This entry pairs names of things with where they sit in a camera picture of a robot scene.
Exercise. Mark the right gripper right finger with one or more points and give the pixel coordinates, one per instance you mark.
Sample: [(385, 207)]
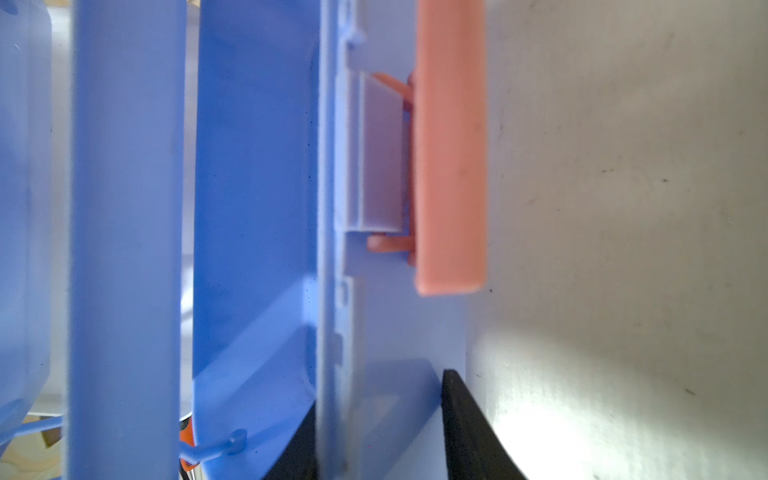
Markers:
[(472, 449)]

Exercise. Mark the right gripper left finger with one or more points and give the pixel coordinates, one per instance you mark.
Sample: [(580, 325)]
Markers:
[(298, 461)]

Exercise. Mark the white and blue tool box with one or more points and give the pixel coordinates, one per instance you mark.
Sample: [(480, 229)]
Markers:
[(339, 226)]

